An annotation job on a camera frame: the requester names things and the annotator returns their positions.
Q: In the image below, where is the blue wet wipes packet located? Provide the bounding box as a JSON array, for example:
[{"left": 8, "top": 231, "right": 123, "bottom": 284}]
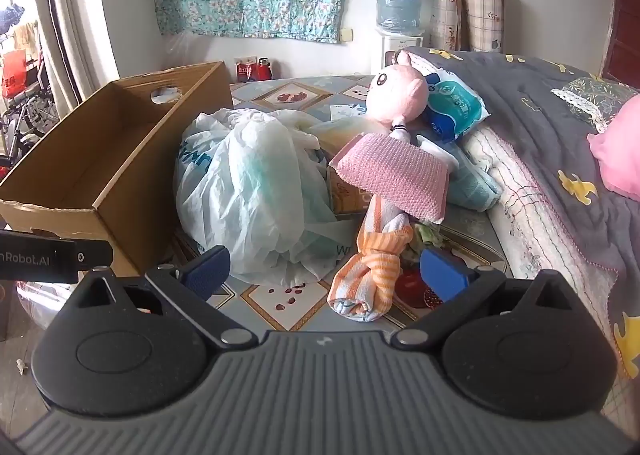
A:
[{"left": 422, "top": 70, "right": 490, "bottom": 143}]

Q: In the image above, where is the white curtain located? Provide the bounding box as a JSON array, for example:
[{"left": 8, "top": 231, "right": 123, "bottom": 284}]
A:
[{"left": 30, "top": 0, "right": 121, "bottom": 106}]

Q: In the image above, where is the grey printed quilt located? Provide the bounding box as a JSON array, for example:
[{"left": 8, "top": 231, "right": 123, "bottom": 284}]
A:
[{"left": 400, "top": 46, "right": 640, "bottom": 381}]

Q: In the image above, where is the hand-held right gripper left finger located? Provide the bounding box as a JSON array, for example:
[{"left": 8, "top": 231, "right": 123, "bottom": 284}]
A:
[{"left": 55, "top": 245, "right": 258, "bottom": 351}]

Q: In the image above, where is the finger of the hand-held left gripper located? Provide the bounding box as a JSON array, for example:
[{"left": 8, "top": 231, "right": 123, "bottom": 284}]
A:
[{"left": 75, "top": 238, "right": 115, "bottom": 273}]

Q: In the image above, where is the pink plush toy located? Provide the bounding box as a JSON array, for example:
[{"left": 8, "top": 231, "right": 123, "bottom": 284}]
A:
[{"left": 366, "top": 51, "right": 461, "bottom": 171}]

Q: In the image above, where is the orange striped towel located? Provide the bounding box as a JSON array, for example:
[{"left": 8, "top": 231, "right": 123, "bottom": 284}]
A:
[{"left": 327, "top": 195, "right": 416, "bottom": 323}]

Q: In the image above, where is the blue water jug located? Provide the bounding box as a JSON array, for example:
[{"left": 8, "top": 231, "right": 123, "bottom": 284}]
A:
[{"left": 375, "top": 0, "right": 435, "bottom": 36}]

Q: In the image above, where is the printed bed mat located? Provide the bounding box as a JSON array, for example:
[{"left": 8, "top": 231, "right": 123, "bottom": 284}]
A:
[{"left": 170, "top": 75, "right": 511, "bottom": 331}]

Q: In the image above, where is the green cloth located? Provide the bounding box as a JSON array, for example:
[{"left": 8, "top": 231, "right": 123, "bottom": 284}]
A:
[{"left": 412, "top": 224, "right": 443, "bottom": 248}]

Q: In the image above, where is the checked rolled mat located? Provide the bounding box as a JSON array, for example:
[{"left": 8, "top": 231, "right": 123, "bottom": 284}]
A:
[{"left": 462, "top": 0, "right": 506, "bottom": 53}]

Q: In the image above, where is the white water dispenser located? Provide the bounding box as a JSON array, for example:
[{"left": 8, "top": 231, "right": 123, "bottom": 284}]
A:
[{"left": 381, "top": 34, "right": 425, "bottom": 76}]

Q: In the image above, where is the white plastic bag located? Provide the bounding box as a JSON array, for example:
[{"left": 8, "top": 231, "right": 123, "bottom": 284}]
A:
[{"left": 172, "top": 108, "right": 351, "bottom": 286}]

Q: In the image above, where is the light blue towel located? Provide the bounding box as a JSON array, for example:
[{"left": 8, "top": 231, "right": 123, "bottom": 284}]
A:
[{"left": 420, "top": 135, "right": 503, "bottom": 212}]

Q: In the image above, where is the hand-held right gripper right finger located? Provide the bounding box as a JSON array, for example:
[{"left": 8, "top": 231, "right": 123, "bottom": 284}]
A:
[{"left": 391, "top": 247, "right": 581, "bottom": 351}]

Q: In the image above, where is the red tissue packet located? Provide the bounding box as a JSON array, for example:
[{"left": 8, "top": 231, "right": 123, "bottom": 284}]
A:
[{"left": 327, "top": 165, "right": 373, "bottom": 216}]

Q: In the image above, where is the brown cardboard box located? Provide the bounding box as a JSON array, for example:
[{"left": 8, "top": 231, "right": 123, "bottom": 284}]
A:
[{"left": 0, "top": 61, "right": 235, "bottom": 278}]

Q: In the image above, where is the white quilted mattress pad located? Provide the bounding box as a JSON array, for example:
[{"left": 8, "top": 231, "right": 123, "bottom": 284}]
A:
[{"left": 462, "top": 125, "right": 640, "bottom": 436}]

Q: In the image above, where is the green patterned lace pillow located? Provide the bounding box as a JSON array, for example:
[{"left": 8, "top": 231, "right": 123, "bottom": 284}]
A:
[{"left": 550, "top": 76, "right": 640, "bottom": 133}]

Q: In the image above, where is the yellow clear packet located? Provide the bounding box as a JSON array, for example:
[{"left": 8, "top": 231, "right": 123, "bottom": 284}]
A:
[{"left": 305, "top": 115, "right": 381, "bottom": 161}]

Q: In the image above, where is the floral rolled mat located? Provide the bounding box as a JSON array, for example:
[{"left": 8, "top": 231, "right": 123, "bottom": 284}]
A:
[{"left": 431, "top": 0, "right": 468, "bottom": 52}]

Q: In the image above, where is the dark red door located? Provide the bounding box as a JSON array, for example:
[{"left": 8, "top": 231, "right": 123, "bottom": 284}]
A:
[{"left": 600, "top": 0, "right": 640, "bottom": 86}]

